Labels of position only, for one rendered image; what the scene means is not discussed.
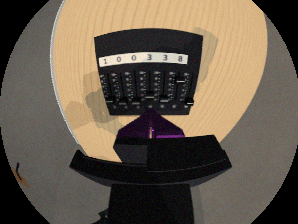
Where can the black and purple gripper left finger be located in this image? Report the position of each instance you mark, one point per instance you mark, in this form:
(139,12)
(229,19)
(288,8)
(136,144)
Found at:
(138,127)

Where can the black lighting desk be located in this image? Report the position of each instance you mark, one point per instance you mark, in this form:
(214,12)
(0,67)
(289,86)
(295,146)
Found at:
(148,65)

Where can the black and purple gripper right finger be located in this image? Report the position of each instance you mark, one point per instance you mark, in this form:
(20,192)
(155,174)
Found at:
(163,128)

